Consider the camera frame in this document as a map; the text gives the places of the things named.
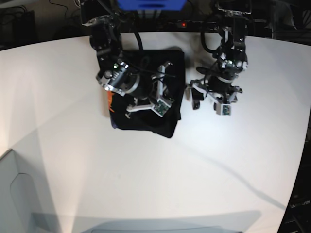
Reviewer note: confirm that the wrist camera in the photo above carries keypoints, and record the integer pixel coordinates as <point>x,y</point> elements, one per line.
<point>160,108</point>
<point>223,109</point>

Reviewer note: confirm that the black box labelled OpenArm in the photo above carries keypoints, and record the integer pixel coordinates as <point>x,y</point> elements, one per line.
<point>300,201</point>

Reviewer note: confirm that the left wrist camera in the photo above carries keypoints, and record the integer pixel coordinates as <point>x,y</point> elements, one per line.
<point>223,109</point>

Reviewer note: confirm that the black power strip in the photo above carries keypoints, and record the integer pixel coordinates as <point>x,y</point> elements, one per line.
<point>190,26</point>

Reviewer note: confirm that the black T-shirt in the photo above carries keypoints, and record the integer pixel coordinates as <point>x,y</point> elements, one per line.
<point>147,120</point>

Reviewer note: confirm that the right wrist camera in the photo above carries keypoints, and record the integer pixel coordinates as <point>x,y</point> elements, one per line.
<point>160,108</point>

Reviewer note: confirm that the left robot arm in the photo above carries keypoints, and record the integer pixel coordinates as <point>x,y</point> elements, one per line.
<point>231,21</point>

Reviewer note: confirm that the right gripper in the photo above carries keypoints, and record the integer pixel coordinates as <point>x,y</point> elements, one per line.
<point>146,91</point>

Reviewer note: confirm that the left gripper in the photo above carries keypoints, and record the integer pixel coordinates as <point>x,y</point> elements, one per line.
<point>220,89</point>

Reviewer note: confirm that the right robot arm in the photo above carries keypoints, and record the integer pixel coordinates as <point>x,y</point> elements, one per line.
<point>118,74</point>

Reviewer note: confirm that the blue plastic bin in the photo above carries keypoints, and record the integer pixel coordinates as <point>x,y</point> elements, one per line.
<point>171,5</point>

